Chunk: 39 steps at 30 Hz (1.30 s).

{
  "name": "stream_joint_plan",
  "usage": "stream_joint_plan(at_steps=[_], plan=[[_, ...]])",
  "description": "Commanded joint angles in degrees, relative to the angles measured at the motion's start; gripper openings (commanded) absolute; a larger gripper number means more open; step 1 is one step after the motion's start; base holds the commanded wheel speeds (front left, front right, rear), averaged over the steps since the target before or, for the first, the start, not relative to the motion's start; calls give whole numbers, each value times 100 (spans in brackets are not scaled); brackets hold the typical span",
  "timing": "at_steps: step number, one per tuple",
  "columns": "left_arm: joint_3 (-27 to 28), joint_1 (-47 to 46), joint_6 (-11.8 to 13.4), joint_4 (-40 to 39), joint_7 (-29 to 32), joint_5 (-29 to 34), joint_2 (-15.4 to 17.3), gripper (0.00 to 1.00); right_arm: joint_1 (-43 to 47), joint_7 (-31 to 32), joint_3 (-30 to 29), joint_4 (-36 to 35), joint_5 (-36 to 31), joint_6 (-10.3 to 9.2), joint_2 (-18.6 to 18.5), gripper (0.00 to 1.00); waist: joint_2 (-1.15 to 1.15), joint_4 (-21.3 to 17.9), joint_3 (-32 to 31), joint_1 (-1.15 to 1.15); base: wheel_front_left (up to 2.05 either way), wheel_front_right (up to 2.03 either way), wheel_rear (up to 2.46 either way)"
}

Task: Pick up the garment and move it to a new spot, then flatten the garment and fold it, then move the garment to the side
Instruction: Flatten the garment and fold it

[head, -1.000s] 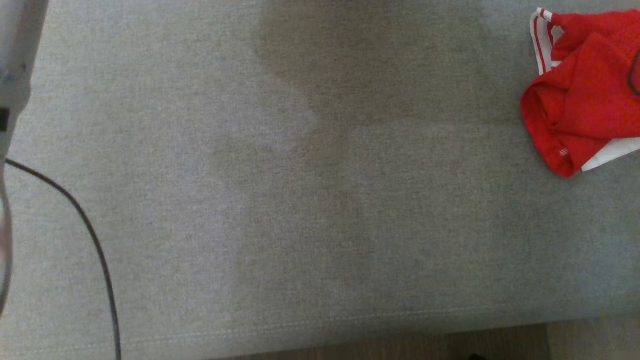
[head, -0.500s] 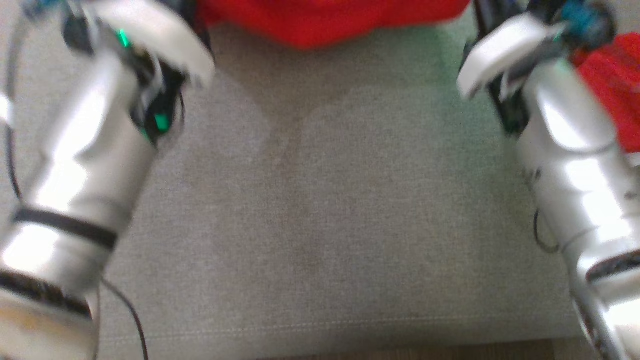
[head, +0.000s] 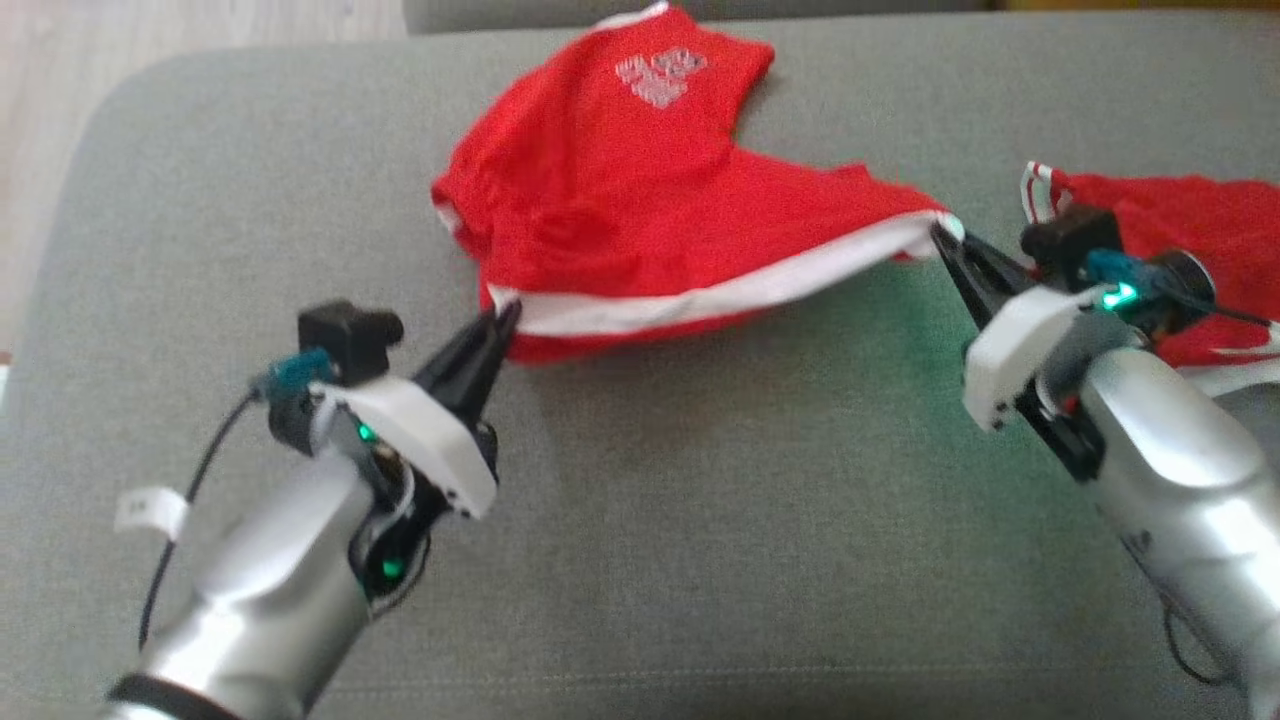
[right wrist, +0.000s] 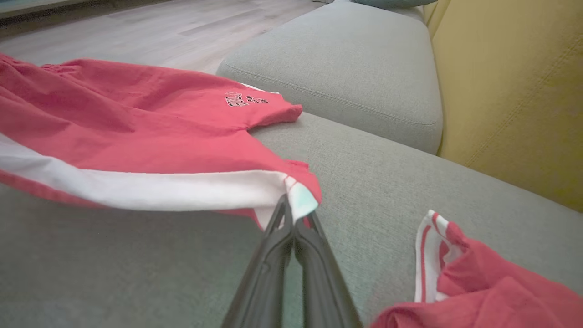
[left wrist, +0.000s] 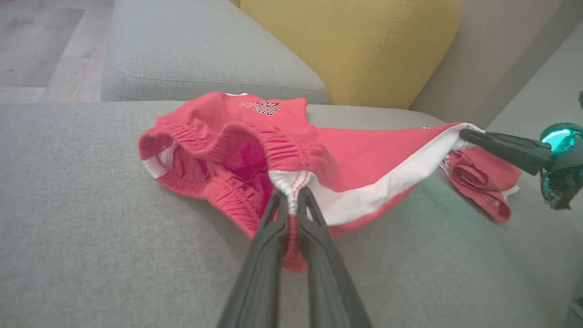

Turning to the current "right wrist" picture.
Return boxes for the red shorts white stripe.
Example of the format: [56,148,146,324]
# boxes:
[0,53,322,231]

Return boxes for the big yellow sofa back cushion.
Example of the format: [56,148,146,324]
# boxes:
[423,0,583,213]

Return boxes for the small grey sofa seat cushion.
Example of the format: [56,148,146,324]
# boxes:
[216,0,444,156]

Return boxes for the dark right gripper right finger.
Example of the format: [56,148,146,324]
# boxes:
[293,212,363,328]

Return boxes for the red basketball jersey white trim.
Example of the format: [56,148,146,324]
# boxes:
[370,209,583,328]

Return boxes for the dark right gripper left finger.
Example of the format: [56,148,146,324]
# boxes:
[221,195,295,328]

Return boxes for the blue throw pillow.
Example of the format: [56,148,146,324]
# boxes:
[335,0,439,9]

